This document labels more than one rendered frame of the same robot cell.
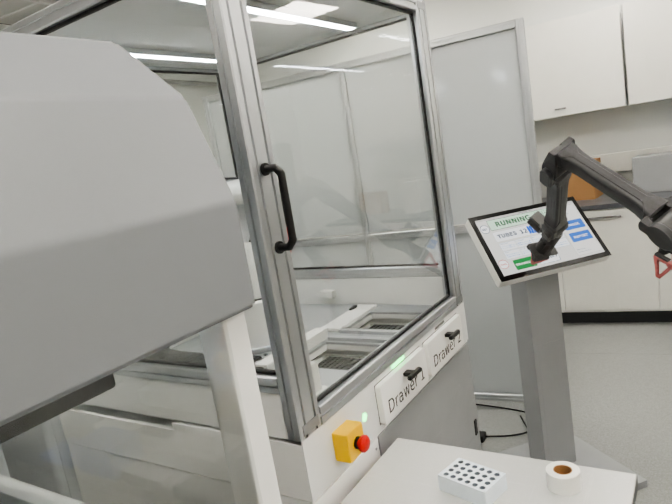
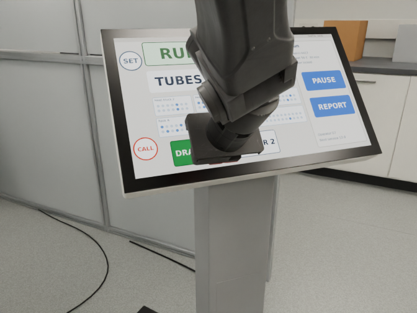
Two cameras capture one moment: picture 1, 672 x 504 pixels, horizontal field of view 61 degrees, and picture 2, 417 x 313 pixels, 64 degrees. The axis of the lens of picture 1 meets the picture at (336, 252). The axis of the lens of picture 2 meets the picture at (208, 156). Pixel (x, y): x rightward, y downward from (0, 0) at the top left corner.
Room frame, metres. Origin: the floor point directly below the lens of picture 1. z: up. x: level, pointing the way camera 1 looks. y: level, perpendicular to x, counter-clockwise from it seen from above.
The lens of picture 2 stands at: (1.63, -0.71, 1.22)
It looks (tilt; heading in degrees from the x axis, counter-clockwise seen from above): 23 degrees down; 357
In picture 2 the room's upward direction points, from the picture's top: straight up
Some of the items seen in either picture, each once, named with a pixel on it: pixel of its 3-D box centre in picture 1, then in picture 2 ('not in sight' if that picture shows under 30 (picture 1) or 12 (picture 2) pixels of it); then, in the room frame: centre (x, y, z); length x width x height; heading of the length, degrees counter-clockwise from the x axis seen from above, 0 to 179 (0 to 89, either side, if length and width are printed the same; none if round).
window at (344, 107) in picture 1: (370, 174); not in sight; (1.57, -0.13, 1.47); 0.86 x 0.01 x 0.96; 146
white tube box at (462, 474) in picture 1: (472, 481); not in sight; (1.15, -0.22, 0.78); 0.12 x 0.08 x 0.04; 41
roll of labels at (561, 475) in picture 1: (563, 478); not in sight; (1.11, -0.40, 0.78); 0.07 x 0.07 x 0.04
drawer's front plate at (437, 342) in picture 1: (444, 343); not in sight; (1.78, -0.31, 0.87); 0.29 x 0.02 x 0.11; 146
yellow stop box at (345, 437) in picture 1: (350, 441); not in sight; (1.24, 0.04, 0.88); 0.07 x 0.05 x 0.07; 146
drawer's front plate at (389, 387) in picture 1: (403, 383); not in sight; (1.52, -0.13, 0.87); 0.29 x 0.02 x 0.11; 146
